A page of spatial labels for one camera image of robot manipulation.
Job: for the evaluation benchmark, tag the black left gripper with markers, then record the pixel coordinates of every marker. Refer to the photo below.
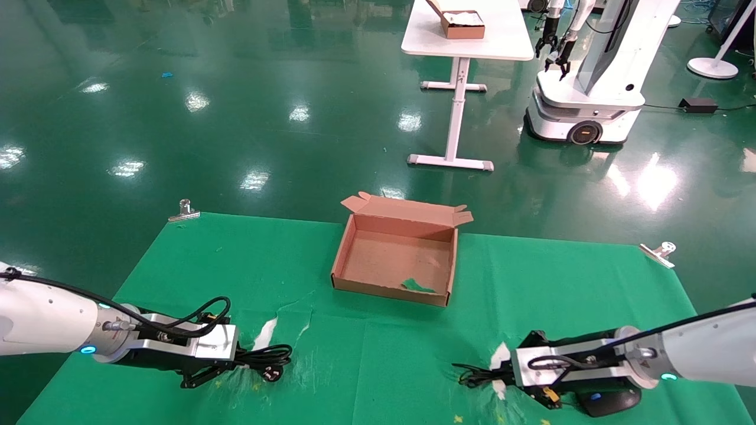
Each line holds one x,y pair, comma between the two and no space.
159,358

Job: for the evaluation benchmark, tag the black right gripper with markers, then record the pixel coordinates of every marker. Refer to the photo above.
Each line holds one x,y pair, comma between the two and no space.
567,339

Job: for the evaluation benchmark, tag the open brown cardboard box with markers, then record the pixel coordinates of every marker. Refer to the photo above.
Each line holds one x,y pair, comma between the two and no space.
396,262

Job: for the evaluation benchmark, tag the small cardboard box white contents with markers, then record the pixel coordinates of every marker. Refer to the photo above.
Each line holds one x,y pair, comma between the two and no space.
463,25

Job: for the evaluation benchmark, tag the green table cloth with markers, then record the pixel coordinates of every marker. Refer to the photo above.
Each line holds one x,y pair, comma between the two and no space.
366,354

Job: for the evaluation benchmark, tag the metal binder clip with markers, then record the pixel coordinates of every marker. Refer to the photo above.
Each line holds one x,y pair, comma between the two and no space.
184,212
658,254

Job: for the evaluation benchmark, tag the white wheeled robot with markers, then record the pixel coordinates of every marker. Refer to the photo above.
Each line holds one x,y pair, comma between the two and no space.
596,88

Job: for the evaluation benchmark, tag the black power brick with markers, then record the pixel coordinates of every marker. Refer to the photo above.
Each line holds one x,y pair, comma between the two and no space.
698,105

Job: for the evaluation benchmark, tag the white standing table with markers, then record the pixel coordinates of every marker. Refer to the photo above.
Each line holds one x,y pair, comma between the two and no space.
502,35

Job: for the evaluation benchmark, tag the white round-base floor stand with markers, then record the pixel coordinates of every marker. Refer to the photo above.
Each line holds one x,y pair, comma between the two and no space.
711,68

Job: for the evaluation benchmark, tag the black cabinet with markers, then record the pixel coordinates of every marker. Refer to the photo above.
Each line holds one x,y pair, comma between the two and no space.
723,15

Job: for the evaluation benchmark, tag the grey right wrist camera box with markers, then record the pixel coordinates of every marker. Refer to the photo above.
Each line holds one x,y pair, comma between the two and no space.
531,366

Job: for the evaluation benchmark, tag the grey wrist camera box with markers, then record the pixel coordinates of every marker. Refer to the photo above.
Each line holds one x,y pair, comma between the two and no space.
215,342
531,366

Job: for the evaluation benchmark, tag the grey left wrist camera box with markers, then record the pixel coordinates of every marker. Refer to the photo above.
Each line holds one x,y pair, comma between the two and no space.
215,342

